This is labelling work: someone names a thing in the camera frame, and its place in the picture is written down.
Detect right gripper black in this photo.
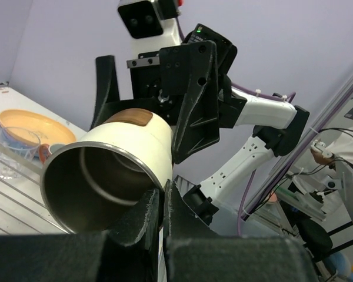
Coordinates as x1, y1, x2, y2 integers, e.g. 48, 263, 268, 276
90, 41, 219, 164

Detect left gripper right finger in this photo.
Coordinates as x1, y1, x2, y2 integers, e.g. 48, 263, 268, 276
164, 180, 318, 281

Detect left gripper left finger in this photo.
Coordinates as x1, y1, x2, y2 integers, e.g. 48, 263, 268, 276
0, 189, 160, 281

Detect white and brown cup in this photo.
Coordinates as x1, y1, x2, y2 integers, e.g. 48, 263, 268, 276
41, 109, 173, 233

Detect pink mug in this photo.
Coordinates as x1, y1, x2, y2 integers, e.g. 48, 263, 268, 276
38, 143, 65, 164

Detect yellow plate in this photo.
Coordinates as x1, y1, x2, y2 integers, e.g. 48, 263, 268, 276
0, 109, 76, 146

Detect blue plate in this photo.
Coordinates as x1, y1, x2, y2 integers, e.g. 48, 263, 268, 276
0, 124, 41, 158

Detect clear drinking glass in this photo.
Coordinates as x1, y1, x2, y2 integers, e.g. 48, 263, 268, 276
0, 126, 42, 180

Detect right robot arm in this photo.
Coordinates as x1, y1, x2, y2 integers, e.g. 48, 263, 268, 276
92, 24, 309, 224

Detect person at workstation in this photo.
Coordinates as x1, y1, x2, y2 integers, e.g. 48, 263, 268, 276
310, 127, 353, 170

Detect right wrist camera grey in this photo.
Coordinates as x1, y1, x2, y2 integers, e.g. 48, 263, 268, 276
117, 0, 184, 59

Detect metal wire dish rack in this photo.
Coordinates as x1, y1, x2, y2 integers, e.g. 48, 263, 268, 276
0, 158, 68, 235

